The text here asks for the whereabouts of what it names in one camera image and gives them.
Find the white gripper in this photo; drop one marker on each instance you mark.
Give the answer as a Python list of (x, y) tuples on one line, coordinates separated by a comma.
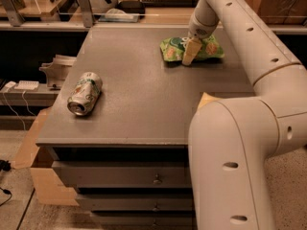
[(200, 32)]

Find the green rice chip bag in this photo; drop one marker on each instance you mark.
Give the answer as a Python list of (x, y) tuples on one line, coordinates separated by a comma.
[(173, 49)]

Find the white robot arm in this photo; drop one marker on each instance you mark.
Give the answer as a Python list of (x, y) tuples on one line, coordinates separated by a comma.
[(230, 139)]

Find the yellow sponge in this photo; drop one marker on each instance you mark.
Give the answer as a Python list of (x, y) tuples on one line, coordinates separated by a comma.
[(206, 99)]

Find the black device on shelf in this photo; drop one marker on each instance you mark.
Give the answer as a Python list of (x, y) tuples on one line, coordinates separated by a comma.
[(132, 6)]

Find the plastic wrapped pack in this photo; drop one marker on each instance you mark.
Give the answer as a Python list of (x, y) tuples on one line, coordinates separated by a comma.
[(116, 15)]

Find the brown cardboard box background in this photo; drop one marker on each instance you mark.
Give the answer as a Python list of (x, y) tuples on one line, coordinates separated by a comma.
[(285, 12)]

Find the crushed soda can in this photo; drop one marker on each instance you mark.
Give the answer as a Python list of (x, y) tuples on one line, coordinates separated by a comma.
[(85, 94)]

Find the grey drawer cabinet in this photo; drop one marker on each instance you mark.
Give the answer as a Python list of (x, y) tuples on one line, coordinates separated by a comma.
[(128, 158)]

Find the white power strip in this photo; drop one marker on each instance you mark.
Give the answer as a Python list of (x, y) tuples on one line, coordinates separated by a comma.
[(27, 85)]

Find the cardboard box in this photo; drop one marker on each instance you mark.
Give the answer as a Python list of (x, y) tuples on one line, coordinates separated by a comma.
[(48, 187)]

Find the grey metal bracket part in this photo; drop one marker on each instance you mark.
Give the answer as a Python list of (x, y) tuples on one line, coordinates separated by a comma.
[(57, 70)]

